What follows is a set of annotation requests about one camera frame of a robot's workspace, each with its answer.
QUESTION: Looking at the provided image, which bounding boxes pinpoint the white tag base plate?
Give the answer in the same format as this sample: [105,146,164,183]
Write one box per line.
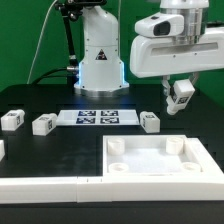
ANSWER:
[56,109,139,126]

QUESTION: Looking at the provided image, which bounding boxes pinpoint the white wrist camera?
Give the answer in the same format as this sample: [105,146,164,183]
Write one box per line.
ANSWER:
[135,13,184,38]

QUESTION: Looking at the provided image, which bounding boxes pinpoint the white L-shaped obstacle fence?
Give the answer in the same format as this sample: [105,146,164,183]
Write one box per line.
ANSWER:
[0,137,224,204]

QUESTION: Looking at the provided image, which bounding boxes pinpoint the black cables at base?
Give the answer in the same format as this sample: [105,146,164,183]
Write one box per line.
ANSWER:
[31,66,80,85]

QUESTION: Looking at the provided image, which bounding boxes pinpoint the white cable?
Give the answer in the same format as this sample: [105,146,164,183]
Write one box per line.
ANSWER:
[26,0,58,85]

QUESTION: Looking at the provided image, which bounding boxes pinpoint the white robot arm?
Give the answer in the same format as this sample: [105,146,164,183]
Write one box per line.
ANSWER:
[74,0,224,97]

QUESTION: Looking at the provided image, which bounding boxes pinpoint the black camera stand pole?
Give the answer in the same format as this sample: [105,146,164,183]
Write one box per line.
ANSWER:
[54,0,107,67]

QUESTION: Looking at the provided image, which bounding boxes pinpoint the white part at left edge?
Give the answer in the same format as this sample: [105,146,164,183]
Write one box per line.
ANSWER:
[0,140,5,162]

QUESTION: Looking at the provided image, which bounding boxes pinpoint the white square tabletop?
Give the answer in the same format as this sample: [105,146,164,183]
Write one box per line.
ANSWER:
[103,135,203,176]

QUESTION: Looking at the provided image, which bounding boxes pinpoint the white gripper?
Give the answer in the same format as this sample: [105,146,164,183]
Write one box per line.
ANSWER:
[130,27,224,96]

